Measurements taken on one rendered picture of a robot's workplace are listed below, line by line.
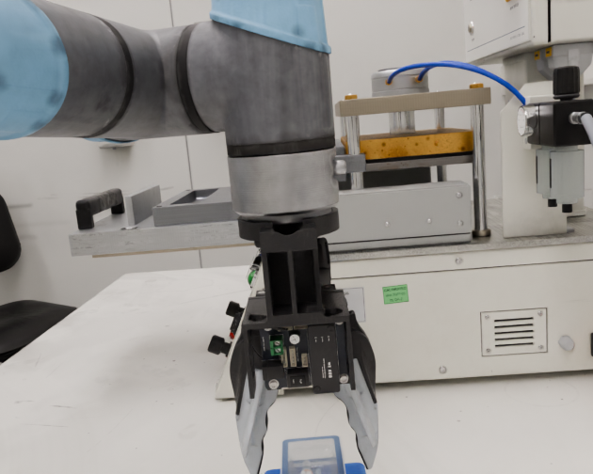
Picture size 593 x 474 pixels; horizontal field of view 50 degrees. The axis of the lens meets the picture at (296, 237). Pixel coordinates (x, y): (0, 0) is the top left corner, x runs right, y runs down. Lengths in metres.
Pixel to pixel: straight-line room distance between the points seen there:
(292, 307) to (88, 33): 0.21
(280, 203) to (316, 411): 0.41
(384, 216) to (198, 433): 0.33
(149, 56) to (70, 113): 0.08
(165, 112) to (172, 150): 2.00
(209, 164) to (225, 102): 1.99
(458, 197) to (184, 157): 1.75
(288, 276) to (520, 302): 0.43
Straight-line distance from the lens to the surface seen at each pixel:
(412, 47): 2.37
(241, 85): 0.41
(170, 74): 0.43
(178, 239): 0.83
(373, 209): 0.76
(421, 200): 0.76
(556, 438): 0.73
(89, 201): 0.90
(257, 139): 0.40
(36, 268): 2.70
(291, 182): 0.40
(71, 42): 0.36
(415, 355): 0.80
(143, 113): 0.42
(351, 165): 0.77
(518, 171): 0.79
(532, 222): 0.81
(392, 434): 0.72
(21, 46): 0.33
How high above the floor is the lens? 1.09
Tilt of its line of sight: 11 degrees down
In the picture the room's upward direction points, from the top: 5 degrees counter-clockwise
